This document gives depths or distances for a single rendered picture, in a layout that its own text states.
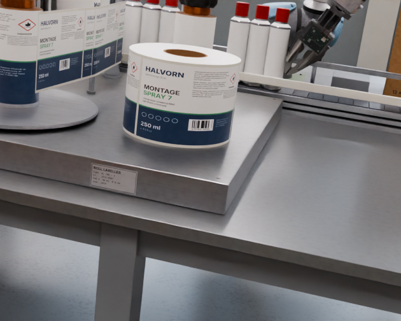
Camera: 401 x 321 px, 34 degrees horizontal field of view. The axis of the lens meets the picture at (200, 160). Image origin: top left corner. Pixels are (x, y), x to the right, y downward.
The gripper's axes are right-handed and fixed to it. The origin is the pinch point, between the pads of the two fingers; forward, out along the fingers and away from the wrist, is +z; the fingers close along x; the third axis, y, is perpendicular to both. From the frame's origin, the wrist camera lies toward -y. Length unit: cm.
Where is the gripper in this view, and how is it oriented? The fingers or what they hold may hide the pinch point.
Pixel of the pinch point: (289, 69)
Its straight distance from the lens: 171.8
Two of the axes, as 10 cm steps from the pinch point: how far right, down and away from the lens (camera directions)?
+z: -5.8, 7.3, 3.7
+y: -2.4, 2.8, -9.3
